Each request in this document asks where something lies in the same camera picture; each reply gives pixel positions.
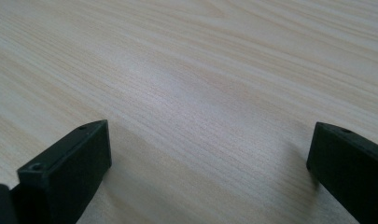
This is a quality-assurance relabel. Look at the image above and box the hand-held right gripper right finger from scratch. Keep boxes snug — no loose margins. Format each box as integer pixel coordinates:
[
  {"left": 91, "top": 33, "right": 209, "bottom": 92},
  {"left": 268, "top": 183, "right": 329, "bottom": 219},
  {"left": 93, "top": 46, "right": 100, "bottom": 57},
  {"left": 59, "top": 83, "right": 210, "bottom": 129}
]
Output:
[{"left": 305, "top": 121, "right": 378, "bottom": 224}]

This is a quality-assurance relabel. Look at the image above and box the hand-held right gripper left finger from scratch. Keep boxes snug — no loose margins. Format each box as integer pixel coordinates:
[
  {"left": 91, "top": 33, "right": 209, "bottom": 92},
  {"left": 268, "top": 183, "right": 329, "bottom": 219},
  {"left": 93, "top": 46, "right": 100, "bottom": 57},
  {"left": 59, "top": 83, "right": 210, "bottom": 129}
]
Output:
[{"left": 9, "top": 119, "right": 113, "bottom": 224}]

